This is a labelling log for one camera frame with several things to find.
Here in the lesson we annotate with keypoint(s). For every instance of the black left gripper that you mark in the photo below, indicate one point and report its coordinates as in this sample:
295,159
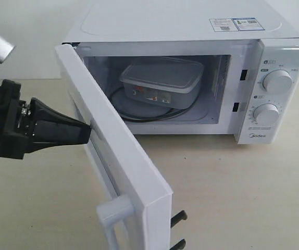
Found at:
29,127

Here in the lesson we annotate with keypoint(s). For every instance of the white microwave door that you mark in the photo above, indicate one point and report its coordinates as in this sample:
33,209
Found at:
139,198

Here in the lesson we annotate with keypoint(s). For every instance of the clear plastic food container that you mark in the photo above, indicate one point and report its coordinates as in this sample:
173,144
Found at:
163,81

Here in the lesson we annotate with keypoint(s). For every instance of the glass microwave turntable plate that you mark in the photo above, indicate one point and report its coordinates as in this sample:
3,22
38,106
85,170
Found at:
139,112

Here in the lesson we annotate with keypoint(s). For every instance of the white Midea microwave oven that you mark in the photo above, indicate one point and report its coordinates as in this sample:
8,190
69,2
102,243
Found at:
109,35

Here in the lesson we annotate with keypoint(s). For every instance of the warning label sticker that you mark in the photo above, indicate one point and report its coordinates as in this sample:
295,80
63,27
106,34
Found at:
235,24

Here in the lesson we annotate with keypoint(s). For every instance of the lower white timer knob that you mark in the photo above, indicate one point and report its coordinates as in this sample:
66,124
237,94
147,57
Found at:
266,114

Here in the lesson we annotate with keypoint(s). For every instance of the upper white power knob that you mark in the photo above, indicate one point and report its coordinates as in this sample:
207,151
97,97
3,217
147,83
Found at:
277,82

